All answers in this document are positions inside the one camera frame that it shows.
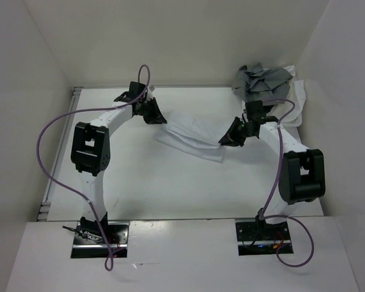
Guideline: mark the white skirt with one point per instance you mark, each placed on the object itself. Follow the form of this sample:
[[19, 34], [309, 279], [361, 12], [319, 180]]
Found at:
[[194, 136], [294, 102]]

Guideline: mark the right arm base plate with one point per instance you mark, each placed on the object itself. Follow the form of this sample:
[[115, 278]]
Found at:
[[255, 237]]

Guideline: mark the grey skirt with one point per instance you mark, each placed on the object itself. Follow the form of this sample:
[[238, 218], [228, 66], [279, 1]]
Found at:
[[254, 83]]

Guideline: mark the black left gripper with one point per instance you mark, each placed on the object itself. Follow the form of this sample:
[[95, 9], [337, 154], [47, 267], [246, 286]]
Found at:
[[156, 117]]

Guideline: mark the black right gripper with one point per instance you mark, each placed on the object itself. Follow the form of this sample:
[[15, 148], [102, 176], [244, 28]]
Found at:
[[230, 138]]

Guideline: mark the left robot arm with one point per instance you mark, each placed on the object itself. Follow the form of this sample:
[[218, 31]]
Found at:
[[91, 153]]

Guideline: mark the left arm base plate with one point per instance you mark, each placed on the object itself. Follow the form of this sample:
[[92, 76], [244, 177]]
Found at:
[[87, 246]]

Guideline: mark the white skirt in pile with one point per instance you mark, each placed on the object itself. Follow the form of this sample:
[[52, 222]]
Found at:
[[294, 102]]

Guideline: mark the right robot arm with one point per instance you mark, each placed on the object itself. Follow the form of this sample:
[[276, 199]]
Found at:
[[300, 175]]

